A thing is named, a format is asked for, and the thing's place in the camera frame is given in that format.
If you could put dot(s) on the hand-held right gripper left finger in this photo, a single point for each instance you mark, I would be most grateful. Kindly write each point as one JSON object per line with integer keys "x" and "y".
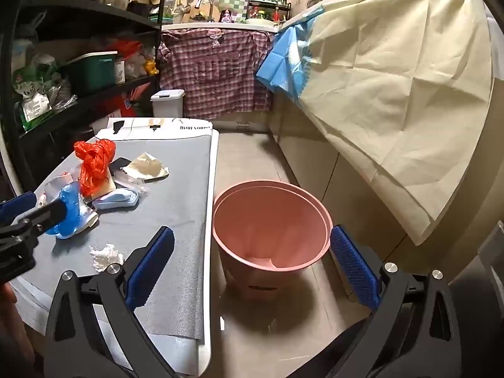
{"x": 151, "y": 264}

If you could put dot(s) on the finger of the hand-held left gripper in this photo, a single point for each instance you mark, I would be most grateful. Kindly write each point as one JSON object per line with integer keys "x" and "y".
{"x": 15, "y": 204}
{"x": 49, "y": 212}

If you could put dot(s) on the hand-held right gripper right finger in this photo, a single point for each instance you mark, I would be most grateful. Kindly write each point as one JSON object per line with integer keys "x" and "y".
{"x": 354, "y": 267}

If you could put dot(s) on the blue plastic bag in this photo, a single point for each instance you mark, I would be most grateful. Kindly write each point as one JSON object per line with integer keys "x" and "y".
{"x": 75, "y": 208}

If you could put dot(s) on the white tissue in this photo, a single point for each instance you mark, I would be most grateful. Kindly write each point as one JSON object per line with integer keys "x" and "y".
{"x": 104, "y": 256}

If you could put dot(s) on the red plastic bag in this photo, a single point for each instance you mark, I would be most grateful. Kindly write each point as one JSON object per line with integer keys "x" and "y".
{"x": 92, "y": 165}

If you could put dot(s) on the clear plastic wrapper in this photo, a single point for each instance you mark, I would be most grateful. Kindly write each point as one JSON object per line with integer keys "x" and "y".
{"x": 132, "y": 184}

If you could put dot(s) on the pink plastic bin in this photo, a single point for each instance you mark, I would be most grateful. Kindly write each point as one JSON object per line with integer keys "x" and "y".
{"x": 271, "y": 236}

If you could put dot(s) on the cream paper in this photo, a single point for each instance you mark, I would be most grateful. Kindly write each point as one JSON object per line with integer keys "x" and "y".
{"x": 147, "y": 167}

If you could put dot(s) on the person's left forearm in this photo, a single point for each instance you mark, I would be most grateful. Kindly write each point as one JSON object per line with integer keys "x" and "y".
{"x": 10, "y": 323}

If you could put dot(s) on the grey table mat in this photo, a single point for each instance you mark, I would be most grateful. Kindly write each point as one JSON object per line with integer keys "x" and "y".
{"x": 177, "y": 204}

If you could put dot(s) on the beige tissue pack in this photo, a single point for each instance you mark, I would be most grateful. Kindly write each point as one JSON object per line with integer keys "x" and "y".
{"x": 109, "y": 184}

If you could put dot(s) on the light blue face mask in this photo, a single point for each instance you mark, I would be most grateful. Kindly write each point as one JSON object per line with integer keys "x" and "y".
{"x": 118, "y": 199}

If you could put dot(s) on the black foil packet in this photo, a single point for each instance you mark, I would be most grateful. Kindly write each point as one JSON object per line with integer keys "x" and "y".
{"x": 120, "y": 163}

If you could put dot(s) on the green white plastic bags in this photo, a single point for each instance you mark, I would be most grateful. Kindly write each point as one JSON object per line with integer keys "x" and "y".
{"x": 31, "y": 102}

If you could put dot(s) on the beige cabinet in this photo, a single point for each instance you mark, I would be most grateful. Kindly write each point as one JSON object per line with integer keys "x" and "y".
{"x": 315, "y": 157}

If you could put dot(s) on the orange printed bag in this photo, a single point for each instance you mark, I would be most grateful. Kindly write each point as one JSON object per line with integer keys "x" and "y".
{"x": 132, "y": 100}

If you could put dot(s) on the green storage box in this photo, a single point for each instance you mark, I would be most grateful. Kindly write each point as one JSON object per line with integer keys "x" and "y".
{"x": 90, "y": 71}

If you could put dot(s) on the white lidded bin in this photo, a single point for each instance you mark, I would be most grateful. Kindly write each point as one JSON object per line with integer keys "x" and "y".
{"x": 167, "y": 104}

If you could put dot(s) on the yellow toy figure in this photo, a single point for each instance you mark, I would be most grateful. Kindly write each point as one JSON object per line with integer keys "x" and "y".
{"x": 151, "y": 67}

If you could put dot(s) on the cream cloth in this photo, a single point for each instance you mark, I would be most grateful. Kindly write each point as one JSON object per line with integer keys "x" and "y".
{"x": 393, "y": 86}

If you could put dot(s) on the red plaid shirt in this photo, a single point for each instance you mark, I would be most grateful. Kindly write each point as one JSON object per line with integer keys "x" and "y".
{"x": 220, "y": 75}

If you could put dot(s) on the black shelf rack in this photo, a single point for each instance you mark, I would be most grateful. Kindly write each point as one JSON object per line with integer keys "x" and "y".
{"x": 78, "y": 12}

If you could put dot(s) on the blue printed cloth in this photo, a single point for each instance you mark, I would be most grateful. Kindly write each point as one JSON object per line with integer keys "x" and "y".
{"x": 281, "y": 63}

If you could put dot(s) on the chrome faucet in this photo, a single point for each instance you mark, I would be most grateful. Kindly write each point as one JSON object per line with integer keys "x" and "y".
{"x": 204, "y": 0}

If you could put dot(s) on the black counter rack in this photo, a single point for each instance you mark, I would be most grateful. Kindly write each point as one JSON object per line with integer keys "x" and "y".
{"x": 267, "y": 6}

